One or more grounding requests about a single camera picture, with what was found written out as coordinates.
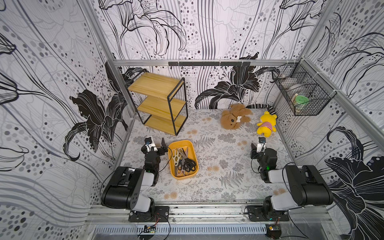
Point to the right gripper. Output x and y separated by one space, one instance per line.
259 154

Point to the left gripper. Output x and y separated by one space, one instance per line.
160 150

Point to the beige kitchen scissors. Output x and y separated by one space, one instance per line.
176 156

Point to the yellow storage tray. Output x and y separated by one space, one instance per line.
190 151

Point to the large black scissors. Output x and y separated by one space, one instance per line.
189 165

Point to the pink handled scissors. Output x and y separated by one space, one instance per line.
179 168

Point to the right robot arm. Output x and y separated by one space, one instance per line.
305 185

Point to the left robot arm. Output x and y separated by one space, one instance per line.
123 191

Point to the right circuit box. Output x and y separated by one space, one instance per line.
273 232

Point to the yellow plush bear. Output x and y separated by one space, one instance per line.
267 125

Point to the wooden three-tier shelf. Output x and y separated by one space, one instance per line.
165 106

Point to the brown teddy bear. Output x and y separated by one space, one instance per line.
233 118

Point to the green lidded jar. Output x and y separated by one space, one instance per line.
300 102

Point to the left circuit board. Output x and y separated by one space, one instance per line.
149 230

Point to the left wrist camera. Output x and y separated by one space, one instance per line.
150 146

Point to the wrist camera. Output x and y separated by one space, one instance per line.
150 146
262 142

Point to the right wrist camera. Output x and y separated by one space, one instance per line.
262 142

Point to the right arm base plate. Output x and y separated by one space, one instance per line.
262 214

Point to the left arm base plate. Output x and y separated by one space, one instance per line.
150 213

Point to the aluminium front rail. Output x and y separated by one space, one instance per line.
213 212

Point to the black wire basket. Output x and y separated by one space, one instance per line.
294 79

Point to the black wall hook bar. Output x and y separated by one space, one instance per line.
203 64

